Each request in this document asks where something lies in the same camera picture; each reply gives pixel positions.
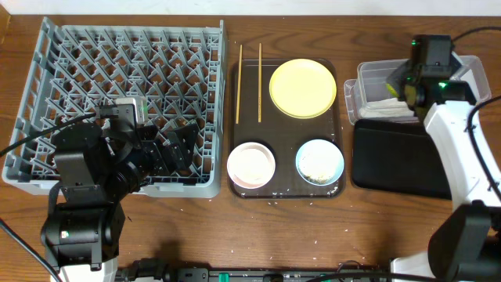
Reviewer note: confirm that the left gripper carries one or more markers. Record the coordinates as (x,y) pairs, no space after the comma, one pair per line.
(165,151)

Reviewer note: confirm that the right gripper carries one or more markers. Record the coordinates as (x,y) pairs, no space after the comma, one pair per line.
(398,74)

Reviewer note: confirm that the white napkin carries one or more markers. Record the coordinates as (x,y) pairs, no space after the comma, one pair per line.
(386,108)

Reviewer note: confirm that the white bowl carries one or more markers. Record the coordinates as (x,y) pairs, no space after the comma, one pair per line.
(251,165)

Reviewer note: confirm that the light blue bowl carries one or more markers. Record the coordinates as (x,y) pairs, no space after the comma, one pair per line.
(323,146)

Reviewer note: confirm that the rice and shell pile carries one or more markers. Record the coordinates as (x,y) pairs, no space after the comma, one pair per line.
(318,167)

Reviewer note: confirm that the green orange snack wrapper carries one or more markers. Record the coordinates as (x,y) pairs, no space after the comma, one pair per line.
(394,88)

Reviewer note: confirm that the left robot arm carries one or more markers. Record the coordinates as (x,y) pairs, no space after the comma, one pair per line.
(98,168)

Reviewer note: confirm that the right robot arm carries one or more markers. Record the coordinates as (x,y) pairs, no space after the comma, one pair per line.
(466,247)

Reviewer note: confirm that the grey dishwasher rack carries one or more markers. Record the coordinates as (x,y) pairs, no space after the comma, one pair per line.
(75,69)

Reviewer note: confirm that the clear plastic bin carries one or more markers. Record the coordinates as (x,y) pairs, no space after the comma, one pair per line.
(370,85)

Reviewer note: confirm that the black rectangular tray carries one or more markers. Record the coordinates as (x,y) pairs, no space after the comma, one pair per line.
(397,158)

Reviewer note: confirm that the dark brown serving tray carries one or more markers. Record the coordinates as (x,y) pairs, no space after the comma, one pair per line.
(282,134)

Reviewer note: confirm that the yellow plate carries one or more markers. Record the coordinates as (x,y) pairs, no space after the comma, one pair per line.
(302,88)

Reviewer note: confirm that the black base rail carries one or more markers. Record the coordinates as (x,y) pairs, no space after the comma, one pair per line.
(154,269)

